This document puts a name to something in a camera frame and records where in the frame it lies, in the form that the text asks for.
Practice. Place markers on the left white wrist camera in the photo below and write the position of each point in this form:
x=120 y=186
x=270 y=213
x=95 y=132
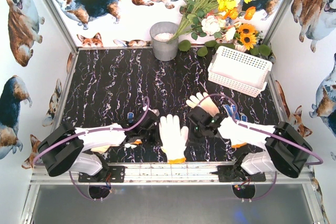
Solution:
x=154 y=111

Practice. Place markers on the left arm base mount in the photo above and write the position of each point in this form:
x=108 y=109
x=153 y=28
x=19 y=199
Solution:
x=112 y=174

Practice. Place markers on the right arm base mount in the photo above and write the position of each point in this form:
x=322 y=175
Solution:
x=231 y=173

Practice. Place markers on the white plastic storage basket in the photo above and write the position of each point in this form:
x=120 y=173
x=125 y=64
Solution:
x=239 y=71

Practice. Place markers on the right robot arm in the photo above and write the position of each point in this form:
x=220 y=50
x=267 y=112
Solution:
x=284 y=150

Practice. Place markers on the grey metal bucket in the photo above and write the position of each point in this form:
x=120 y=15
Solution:
x=164 y=43

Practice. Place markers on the artificial flower bouquet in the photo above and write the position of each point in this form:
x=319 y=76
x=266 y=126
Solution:
x=226 y=20

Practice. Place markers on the aluminium front rail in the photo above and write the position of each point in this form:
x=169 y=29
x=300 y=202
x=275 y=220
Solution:
x=197 y=173

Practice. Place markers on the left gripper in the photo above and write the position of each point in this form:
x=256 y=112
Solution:
x=151 y=126

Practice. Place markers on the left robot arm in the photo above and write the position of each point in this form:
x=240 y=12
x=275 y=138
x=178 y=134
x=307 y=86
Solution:
x=77 y=149

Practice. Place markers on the blue dotted glove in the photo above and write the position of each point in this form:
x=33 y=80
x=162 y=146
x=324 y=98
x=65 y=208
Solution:
x=130 y=116
x=232 y=111

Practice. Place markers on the cream rubber glove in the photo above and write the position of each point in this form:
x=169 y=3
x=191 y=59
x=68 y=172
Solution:
x=100 y=149
x=204 y=101

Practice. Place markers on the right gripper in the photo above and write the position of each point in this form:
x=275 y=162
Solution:
x=197 y=116

